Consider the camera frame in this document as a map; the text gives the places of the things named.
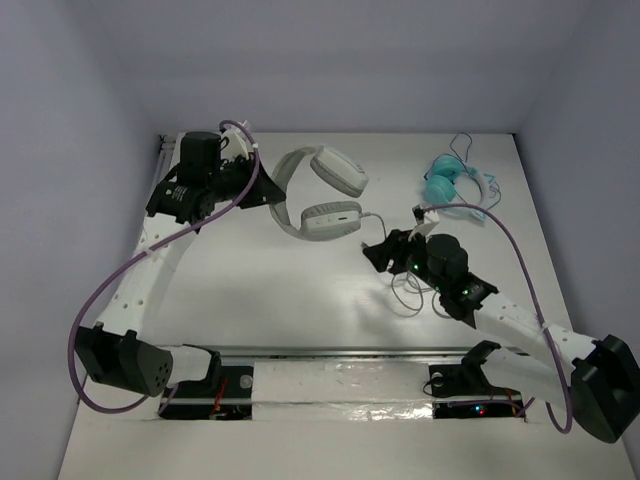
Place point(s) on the white grey headphones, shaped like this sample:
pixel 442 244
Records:
pixel 321 221

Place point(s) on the white foil tape strip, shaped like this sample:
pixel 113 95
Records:
pixel 340 390

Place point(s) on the aluminium rail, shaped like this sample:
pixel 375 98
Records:
pixel 281 353

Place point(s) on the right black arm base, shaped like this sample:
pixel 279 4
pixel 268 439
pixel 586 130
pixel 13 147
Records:
pixel 461 391

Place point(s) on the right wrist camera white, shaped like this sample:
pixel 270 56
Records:
pixel 426 218

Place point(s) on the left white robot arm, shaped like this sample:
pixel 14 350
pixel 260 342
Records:
pixel 211 173

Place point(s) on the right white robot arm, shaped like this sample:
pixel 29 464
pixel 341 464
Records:
pixel 597 381

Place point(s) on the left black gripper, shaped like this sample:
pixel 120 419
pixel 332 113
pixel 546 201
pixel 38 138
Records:
pixel 245 183

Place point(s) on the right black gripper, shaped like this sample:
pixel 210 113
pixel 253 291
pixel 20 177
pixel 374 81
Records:
pixel 395 246

